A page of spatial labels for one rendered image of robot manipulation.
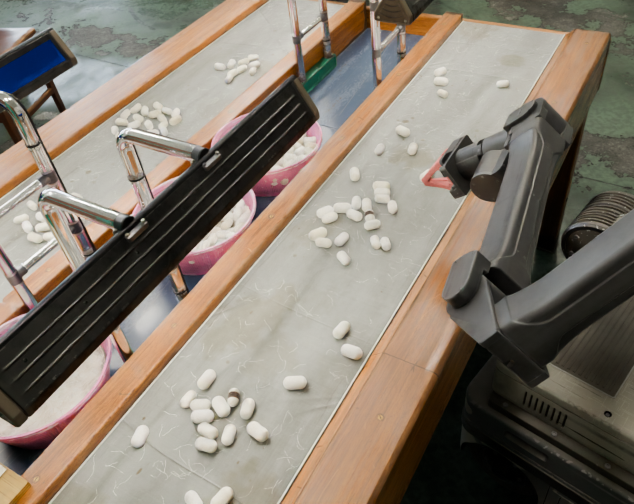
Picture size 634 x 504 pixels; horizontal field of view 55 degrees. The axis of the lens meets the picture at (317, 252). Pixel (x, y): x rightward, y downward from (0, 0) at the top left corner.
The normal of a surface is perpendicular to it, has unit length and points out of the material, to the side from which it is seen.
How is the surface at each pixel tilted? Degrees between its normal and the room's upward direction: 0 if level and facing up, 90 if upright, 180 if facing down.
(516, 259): 42
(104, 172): 0
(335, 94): 0
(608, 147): 0
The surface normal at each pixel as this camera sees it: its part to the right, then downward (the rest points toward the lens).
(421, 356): -0.11, -0.71
